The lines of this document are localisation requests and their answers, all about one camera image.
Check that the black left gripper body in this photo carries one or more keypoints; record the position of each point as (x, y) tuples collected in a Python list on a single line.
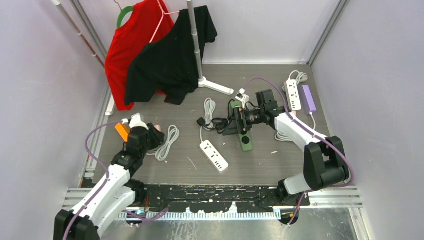
[(151, 142)]

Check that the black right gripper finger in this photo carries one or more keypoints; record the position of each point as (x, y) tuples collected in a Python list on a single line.
[(237, 114), (235, 128)]

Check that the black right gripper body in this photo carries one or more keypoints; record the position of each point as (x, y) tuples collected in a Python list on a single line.
[(253, 117)]

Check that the orange power strip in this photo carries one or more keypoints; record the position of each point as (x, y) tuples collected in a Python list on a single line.
[(123, 130)]

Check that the dark green power strip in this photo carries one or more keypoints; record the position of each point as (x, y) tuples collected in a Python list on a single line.
[(245, 138)]

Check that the white power strip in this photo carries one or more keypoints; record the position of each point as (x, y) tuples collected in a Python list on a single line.
[(292, 95), (213, 155)]

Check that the purple power strip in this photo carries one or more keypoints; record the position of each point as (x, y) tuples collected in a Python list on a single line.
[(307, 101)]

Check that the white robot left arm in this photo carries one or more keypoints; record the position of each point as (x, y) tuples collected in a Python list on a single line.
[(89, 219)]

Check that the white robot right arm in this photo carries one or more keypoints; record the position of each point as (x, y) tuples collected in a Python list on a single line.
[(324, 161)]

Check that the black t-shirt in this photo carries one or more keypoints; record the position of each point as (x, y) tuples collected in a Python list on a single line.
[(168, 65)]

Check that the red t-shirt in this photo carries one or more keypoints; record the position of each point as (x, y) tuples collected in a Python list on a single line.
[(128, 41)]

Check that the pink clothes hanger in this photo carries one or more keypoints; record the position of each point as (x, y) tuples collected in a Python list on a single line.
[(163, 14)]

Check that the green clothes hanger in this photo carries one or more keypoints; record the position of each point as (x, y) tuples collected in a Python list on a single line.
[(123, 12)]

